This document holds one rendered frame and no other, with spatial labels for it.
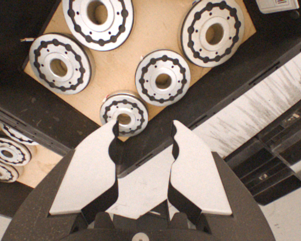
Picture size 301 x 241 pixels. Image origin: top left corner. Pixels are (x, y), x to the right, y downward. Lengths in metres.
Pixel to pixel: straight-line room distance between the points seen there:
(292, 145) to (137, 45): 1.25
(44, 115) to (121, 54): 0.18
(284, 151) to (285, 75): 0.82
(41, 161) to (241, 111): 0.68
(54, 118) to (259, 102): 0.61
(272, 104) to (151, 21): 0.51
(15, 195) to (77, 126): 0.40
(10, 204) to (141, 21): 0.63
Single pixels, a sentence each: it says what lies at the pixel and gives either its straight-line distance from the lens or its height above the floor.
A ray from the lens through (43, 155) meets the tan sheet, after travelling 0.50.
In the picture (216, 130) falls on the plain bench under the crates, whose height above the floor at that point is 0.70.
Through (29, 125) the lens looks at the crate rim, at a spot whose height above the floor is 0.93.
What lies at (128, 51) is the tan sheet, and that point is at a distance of 0.28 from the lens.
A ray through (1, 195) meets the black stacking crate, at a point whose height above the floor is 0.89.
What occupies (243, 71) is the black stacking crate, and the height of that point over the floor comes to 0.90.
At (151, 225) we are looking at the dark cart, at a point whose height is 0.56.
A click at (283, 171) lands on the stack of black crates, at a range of 1.44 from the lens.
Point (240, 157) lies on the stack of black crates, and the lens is 1.36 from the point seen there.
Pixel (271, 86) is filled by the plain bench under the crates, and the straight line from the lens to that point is 0.60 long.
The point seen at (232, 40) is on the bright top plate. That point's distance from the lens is 0.29.
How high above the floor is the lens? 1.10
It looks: 58 degrees down
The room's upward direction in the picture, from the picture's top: 176 degrees clockwise
